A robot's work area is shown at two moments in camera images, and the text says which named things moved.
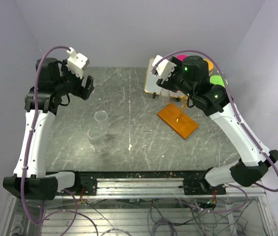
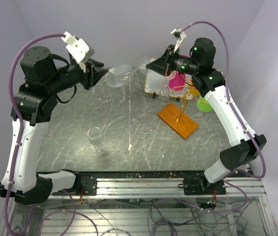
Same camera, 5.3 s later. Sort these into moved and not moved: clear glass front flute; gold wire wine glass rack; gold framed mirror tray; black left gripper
Moved: black left gripper
Not moved: gold framed mirror tray; gold wire wine glass rack; clear glass front flute
